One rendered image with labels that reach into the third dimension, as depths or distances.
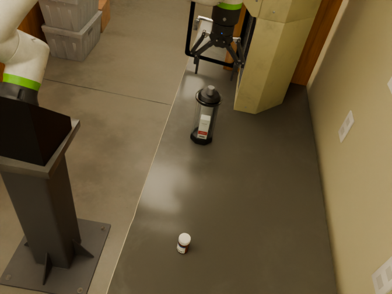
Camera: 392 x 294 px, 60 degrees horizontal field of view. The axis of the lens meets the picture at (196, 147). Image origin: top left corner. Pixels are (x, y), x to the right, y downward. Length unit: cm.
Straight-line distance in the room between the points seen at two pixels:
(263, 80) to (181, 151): 51
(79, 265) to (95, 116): 136
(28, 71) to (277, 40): 98
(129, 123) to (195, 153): 161
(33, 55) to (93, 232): 126
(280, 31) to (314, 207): 72
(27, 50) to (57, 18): 231
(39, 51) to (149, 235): 77
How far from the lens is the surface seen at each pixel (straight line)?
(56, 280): 217
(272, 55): 156
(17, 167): 143
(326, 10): 190
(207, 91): 135
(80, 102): 324
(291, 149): 160
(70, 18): 359
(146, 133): 290
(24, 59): 137
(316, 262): 127
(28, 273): 223
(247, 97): 167
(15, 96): 136
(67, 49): 378
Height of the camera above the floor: 195
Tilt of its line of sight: 44 degrees down
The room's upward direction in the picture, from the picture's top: 11 degrees clockwise
